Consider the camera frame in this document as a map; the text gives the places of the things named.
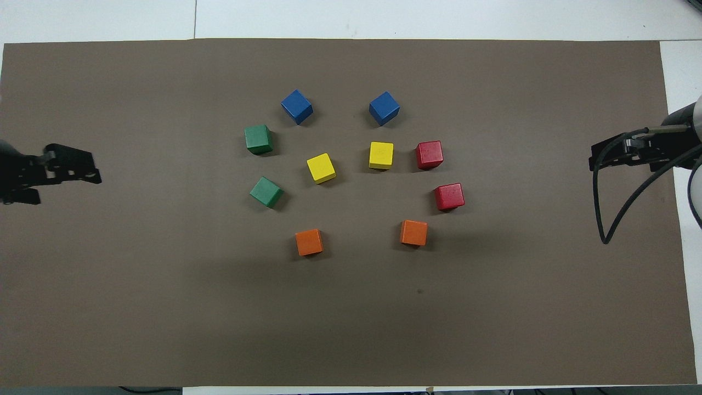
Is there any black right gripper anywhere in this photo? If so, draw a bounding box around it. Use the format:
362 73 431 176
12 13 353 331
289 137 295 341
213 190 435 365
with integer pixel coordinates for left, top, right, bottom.
590 127 694 172

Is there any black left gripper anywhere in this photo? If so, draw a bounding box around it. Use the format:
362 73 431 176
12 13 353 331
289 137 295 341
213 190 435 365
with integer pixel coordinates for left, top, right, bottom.
0 140 103 205

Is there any red wooden block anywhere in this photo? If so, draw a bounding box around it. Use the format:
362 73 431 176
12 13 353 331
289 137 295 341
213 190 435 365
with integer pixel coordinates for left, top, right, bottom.
415 140 444 171
434 183 466 211

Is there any green wooden block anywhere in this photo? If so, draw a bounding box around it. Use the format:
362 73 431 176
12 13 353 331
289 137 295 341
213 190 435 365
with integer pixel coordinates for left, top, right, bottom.
244 125 274 155
250 176 285 209

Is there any orange wooden block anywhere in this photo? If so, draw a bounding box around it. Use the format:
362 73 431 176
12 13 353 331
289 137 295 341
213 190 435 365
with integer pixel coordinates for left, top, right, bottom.
400 219 428 247
295 228 324 257

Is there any blue wooden block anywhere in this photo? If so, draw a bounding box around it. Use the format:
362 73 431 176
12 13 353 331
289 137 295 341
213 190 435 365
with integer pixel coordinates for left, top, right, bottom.
281 89 314 126
369 91 400 127

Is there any yellow wooden block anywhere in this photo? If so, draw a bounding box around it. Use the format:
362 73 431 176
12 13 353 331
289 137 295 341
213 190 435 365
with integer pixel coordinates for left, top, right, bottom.
369 142 394 171
306 153 337 184

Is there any brown paper table mat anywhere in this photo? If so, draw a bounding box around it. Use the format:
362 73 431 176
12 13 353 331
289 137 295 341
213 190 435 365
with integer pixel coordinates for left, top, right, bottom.
0 37 698 388

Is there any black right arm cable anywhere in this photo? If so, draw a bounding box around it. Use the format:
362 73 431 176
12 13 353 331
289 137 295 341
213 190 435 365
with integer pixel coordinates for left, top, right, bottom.
592 127 702 245

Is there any black cable at table edge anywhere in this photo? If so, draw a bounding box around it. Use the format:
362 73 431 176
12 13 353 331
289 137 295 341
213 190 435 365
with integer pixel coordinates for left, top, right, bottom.
118 386 183 395

